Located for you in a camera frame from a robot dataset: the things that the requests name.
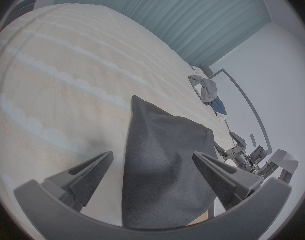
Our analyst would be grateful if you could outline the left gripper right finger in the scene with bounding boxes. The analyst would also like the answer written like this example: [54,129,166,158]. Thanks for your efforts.
[192,151,261,207]

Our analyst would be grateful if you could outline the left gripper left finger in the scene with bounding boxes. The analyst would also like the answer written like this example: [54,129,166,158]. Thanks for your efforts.
[44,151,114,208]

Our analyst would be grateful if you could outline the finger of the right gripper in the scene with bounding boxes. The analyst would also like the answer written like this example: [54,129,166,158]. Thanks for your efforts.
[229,131,245,147]
[214,142,226,157]

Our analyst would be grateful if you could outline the black T-shirt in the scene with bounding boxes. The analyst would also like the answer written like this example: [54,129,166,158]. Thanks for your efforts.
[121,95,216,230]

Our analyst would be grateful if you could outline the pile of clothes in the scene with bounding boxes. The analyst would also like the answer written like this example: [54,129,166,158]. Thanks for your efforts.
[187,74,228,123]

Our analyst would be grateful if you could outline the bed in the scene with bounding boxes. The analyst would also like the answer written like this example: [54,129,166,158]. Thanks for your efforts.
[0,3,271,228]

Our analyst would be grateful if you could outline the black chest of drawers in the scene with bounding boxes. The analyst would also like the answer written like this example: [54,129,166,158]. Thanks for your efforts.
[11,0,39,17]

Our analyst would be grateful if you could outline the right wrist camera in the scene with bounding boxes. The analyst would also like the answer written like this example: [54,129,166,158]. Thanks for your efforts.
[250,145,266,163]

